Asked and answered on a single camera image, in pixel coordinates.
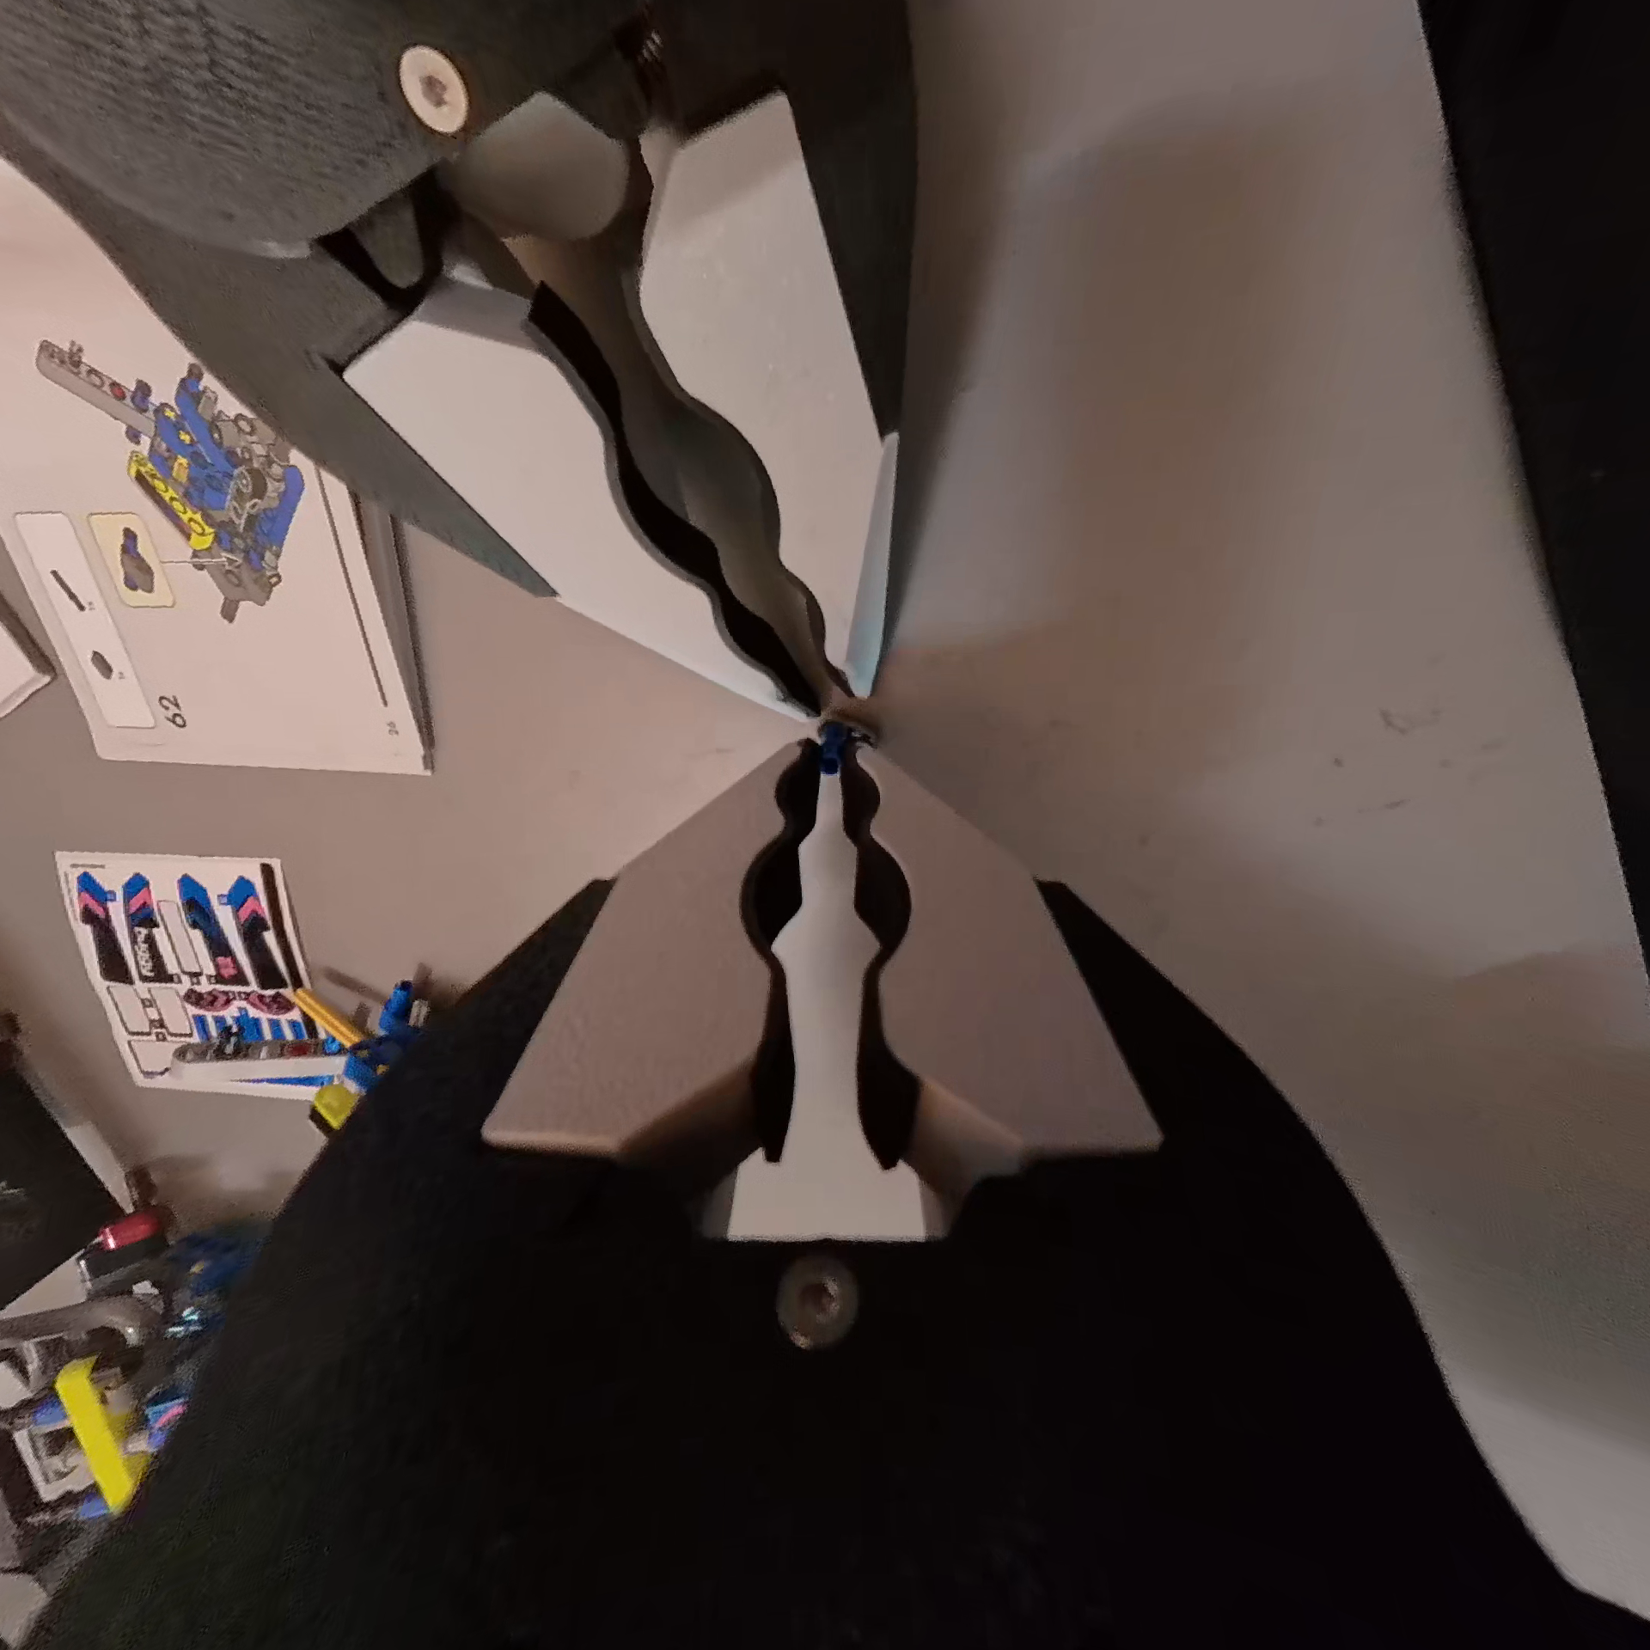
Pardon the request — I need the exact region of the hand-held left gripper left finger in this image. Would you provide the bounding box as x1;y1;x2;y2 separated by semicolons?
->
480;740;830;1168

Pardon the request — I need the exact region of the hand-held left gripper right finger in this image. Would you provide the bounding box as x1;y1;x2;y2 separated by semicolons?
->
844;744;1166;1180

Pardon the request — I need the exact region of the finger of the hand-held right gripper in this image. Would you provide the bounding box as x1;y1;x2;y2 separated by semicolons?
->
458;87;903;704
337;261;830;719

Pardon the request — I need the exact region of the blue lego assembly yellow axle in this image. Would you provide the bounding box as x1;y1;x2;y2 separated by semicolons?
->
289;964;437;1135

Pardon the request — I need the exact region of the open lego instruction booklet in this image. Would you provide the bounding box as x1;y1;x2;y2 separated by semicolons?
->
11;331;437;778

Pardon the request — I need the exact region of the grey lego beam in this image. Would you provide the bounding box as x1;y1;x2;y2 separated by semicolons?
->
170;1037;353;1082

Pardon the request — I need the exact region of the lego sticker sheet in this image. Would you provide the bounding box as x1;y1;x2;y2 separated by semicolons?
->
55;847;320;1092

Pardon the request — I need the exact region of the blue grey lego engine assembly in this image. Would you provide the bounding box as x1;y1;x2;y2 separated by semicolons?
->
0;1204;268;1531

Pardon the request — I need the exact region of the white printed leaflet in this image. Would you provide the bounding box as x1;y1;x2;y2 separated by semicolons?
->
0;597;57;719

